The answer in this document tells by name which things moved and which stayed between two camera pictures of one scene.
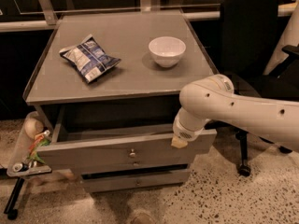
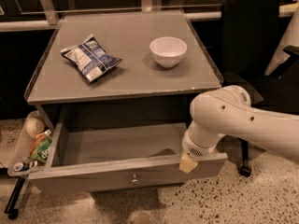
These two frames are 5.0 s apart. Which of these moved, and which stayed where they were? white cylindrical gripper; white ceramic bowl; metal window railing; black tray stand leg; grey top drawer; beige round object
Moved: grey top drawer; white cylindrical gripper
Stayed: beige round object; white ceramic bowl; black tray stand leg; metal window railing
